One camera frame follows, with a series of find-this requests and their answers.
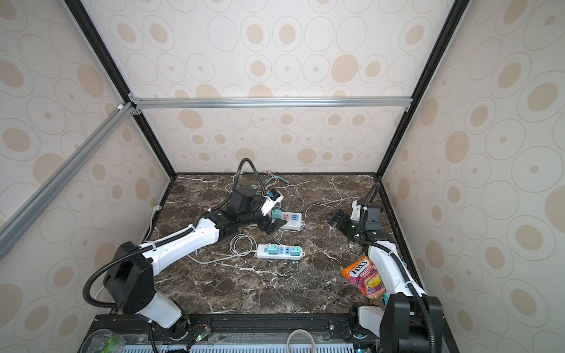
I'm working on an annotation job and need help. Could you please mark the short white power strip blue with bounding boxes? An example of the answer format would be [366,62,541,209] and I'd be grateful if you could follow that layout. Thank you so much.
[255,244,305,260]

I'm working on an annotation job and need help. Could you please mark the long white power strip pastel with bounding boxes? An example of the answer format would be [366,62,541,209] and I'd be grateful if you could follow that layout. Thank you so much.
[281,211,304,232]

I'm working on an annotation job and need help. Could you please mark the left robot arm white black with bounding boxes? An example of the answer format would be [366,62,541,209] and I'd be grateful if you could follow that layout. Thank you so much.
[82,188,285,329]

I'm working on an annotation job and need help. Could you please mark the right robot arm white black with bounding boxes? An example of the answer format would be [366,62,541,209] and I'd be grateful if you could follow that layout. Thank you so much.
[328,204,444,352]

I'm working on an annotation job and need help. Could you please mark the orange Fox's candy bag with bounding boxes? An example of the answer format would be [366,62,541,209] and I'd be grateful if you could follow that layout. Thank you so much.
[341,256,386,299]

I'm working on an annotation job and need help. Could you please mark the clear plastic cup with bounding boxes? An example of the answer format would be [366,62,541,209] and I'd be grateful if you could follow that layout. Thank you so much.
[79,329,126,353]

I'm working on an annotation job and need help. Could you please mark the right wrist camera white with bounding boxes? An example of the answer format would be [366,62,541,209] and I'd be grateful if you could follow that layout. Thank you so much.
[350,200,363,222]

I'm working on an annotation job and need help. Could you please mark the white usb cable bundle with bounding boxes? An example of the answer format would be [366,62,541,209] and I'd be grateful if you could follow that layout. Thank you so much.
[229,176,367,259]

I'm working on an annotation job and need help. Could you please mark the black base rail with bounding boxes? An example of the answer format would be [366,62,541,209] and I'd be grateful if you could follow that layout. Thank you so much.
[84,313,380,352]

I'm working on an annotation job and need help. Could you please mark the grey looped cable front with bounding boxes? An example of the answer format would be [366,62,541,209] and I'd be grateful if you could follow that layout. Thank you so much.
[286,329,317,353]

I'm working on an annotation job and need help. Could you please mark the silver aluminium rail horizontal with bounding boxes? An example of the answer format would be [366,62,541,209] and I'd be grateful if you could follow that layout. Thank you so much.
[133,96,412,109]

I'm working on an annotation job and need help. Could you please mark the silver aluminium rail diagonal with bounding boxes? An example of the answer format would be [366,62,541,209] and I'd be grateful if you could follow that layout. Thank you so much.
[1,102,133,257]

